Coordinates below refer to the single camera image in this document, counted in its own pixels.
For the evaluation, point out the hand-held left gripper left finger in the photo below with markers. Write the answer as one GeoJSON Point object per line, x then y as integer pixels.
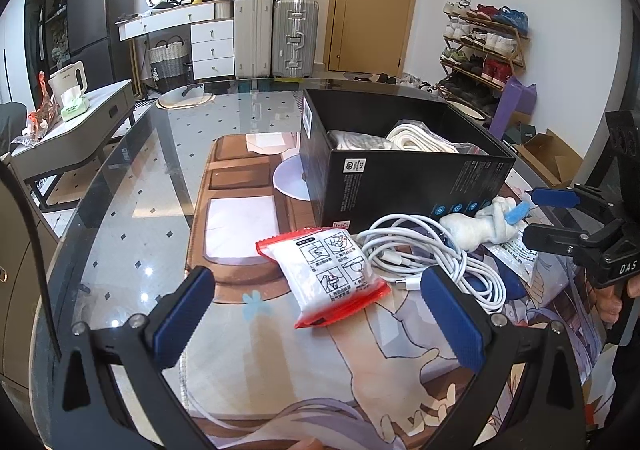
{"type": "Point", "coordinates": [182, 320]}

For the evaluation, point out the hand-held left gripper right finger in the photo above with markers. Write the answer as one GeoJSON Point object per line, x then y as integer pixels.
{"type": "Point", "coordinates": [452, 320]}

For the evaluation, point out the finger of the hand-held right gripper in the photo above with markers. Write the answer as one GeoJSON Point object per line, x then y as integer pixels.
{"type": "Point", "coordinates": [560, 237]}
{"type": "Point", "coordinates": [555, 197]}

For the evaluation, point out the white and blue plush toy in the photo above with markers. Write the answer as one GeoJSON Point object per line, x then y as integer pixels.
{"type": "Point", "coordinates": [470, 230]}

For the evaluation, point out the red and white packet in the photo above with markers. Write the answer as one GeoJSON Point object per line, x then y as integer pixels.
{"type": "Point", "coordinates": [325, 275]}

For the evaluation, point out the black cardboard box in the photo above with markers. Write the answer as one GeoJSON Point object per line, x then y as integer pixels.
{"type": "Point", "coordinates": [400, 185]}

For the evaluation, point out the person's right hand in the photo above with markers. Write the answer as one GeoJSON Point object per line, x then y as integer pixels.
{"type": "Point", "coordinates": [612, 302]}

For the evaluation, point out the person's left hand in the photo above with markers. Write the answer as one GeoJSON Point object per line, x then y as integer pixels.
{"type": "Point", "coordinates": [302, 444]}

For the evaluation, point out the open cardboard box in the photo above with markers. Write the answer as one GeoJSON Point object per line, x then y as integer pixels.
{"type": "Point", "coordinates": [545, 157]}

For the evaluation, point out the white sachet with small print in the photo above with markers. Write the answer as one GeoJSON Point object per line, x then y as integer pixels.
{"type": "Point", "coordinates": [520, 255]}

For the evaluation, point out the purple box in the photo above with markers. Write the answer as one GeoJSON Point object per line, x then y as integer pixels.
{"type": "Point", "coordinates": [515, 105]}

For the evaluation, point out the white bucket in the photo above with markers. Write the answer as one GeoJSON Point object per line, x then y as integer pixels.
{"type": "Point", "coordinates": [475, 111]}

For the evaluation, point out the printed cartoon desk mat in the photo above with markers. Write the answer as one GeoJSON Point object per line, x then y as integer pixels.
{"type": "Point", "coordinates": [300, 380]}

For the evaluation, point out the wooden shoe rack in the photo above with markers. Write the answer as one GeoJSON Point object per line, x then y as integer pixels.
{"type": "Point", "coordinates": [482, 50]}

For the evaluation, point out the white sneakers pair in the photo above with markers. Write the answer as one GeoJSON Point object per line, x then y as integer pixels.
{"type": "Point", "coordinates": [420, 82]}

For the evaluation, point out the grey side table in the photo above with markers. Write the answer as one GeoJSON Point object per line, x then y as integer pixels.
{"type": "Point", "coordinates": [75, 145]}

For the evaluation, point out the black shoes pair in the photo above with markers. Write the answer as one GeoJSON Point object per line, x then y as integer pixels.
{"type": "Point", "coordinates": [384, 78]}

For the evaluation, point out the green tissue pack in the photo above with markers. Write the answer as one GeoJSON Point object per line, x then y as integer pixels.
{"type": "Point", "coordinates": [75, 106]}

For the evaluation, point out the red plastic wrapper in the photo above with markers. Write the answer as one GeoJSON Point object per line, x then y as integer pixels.
{"type": "Point", "coordinates": [42, 107]}

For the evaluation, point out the wicker basket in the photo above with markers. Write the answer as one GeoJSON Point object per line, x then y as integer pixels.
{"type": "Point", "coordinates": [167, 62]}

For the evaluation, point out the wooden door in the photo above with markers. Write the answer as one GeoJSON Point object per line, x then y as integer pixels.
{"type": "Point", "coordinates": [375, 0]}

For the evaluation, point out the white electric kettle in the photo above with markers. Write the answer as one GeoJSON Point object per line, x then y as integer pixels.
{"type": "Point", "coordinates": [65, 77]}

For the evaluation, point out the white vanity desk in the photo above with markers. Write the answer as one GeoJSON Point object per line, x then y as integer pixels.
{"type": "Point", "coordinates": [212, 45]}

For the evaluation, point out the white suitcase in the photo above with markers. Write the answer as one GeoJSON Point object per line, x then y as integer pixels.
{"type": "Point", "coordinates": [252, 35]}

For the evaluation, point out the silver suitcase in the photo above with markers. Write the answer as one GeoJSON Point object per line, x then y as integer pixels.
{"type": "Point", "coordinates": [295, 37]}

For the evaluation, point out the dark grey fridge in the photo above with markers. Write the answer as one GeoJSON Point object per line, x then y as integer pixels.
{"type": "Point", "coordinates": [95, 10]}

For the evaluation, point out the black glass cabinet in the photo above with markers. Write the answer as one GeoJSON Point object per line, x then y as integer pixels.
{"type": "Point", "coordinates": [45, 20]}

